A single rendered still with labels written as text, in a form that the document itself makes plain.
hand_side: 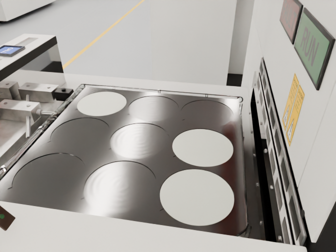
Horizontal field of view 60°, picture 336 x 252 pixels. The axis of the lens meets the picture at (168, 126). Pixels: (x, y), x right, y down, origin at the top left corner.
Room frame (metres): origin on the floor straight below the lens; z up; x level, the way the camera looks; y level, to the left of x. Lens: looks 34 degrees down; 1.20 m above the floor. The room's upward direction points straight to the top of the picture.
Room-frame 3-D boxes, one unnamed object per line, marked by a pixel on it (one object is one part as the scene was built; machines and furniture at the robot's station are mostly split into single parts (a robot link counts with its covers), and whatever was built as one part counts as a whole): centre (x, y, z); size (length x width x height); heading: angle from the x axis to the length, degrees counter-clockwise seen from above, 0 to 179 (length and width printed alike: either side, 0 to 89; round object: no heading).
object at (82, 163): (0.40, 0.05, 0.90); 0.34 x 0.34 x 0.01; 80
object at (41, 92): (0.58, 0.29, 0.89); 0.08 x 0.03 x 0.03; 80
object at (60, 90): (0.57, 0.23, 0.90); 0.04 x 0.02 x 0.03; 80
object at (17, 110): (0.50, 0.30, 0.89); 0.08 x 0.03 x 0.03; 80
